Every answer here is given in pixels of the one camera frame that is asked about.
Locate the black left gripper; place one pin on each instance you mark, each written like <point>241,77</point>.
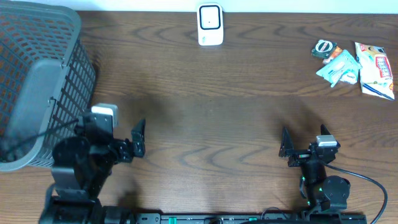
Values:
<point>131,148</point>

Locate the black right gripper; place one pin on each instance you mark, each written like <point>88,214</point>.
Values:
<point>300,155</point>

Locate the teal snack packet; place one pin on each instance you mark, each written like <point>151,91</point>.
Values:
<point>332,71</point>

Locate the green white tissue pack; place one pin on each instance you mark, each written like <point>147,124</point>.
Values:
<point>350,76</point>

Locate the orange white tissue pack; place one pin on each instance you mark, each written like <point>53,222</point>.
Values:
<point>333,55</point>

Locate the white blue snack bag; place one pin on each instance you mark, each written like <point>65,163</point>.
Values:
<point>376,77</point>

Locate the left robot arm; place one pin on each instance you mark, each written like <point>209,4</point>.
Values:
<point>82,163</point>

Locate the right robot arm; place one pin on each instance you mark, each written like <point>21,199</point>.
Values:
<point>325,194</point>

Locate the white barcode scanner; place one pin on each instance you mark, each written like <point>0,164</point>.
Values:
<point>210,24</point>

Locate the grey plastic mesh basket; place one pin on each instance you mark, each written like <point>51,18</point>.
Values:
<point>47,81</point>

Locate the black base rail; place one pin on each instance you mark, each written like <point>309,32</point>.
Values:
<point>156,218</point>

